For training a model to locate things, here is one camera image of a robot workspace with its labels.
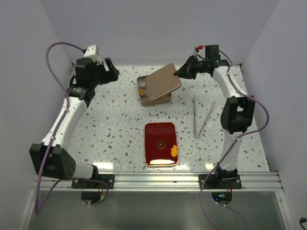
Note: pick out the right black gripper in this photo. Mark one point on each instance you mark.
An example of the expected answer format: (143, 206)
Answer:
(187, 70)

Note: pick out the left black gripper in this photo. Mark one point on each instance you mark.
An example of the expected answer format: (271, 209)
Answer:
(110, 75)

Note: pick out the gold tin lid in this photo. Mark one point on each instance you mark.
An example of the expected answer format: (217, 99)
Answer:
(162, 82)

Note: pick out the metal tongs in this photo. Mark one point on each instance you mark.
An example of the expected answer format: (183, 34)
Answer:
(201, 112)

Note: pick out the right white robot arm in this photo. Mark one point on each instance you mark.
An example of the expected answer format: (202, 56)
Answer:
(236, 116)

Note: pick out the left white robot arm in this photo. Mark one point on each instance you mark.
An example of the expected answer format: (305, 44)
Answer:
(50, 157)

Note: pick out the gold cookie tin box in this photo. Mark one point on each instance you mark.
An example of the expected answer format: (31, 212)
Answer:
(145, 101)

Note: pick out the red rectangular tray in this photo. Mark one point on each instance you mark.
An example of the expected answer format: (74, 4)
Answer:
(159, 138)

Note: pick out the orange fish shaped cookie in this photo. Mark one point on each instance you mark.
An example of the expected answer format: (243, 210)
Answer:
(174, 151)

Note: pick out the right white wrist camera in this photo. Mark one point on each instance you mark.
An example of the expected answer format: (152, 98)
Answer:
(199, 50)

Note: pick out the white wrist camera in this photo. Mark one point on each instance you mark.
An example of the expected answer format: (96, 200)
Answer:
(92, 52)
(199, 50)

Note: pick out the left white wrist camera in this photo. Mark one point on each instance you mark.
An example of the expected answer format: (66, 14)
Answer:
(92, 52)

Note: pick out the left black base bracket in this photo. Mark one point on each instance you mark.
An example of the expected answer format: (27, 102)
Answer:
(102, 181)

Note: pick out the black base bracket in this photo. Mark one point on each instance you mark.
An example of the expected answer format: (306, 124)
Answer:
(213, 183)
(102, 181)

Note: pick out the right black base bracket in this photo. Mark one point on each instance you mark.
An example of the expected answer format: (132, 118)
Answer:
(213, 183)

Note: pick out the aluminium frame rail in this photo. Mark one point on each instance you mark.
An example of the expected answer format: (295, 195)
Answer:
(188, 181)

